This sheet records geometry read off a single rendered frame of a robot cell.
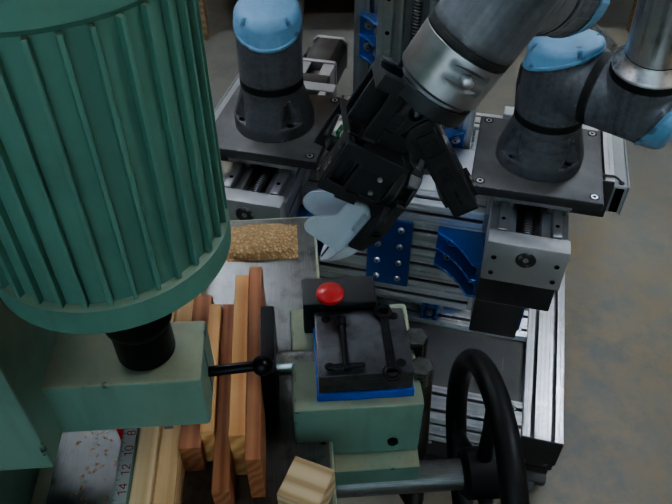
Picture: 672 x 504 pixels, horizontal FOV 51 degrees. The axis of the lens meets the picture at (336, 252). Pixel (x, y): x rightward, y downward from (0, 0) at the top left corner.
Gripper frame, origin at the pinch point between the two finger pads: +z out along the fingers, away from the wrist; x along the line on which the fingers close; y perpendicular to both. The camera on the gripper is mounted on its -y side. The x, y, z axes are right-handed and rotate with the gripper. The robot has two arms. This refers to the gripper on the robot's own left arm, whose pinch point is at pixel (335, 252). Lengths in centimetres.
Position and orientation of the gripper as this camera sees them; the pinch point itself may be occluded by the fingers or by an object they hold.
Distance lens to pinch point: 70.0
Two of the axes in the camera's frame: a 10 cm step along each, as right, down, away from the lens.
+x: 0.7, 6.9, -7.2
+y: -8.6, -3.2, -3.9
